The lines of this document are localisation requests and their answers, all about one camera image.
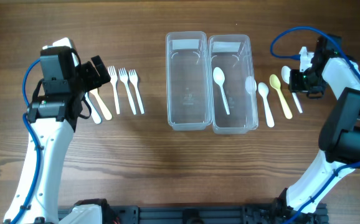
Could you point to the short white spoon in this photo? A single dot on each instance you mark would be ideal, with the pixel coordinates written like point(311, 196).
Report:
point(263, 91)

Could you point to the short white fork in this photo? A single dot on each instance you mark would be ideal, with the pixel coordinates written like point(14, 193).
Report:
point(94, 114)

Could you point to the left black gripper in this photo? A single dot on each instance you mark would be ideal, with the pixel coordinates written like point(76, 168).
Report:
point(90, 74)

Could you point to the long white spoon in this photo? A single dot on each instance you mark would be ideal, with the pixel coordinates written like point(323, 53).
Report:
point(286, 78)

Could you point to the clear plastic container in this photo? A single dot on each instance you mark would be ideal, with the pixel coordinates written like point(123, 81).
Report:
point(233, 54)
point(188, 81)

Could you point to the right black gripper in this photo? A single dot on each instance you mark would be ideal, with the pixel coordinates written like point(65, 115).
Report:
point(300, 86)

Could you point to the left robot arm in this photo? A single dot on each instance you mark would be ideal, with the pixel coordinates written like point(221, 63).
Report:
point(51, 121)

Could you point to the right clear plastic container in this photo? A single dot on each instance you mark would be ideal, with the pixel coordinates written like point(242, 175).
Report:
point(233, 54)

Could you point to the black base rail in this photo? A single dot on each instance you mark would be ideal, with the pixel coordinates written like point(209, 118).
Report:
point(246, 214)

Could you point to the left clear plastic container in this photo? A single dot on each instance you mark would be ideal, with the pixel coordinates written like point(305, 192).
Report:
point(188, 81)

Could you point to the yellow plastic spoon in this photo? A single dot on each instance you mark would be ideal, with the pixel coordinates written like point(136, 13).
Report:
point(276, 84)

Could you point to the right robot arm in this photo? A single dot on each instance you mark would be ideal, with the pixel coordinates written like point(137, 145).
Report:
point(339, 139)

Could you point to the yellow plastic fork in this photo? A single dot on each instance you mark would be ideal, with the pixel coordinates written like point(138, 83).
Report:
point(106, 113)

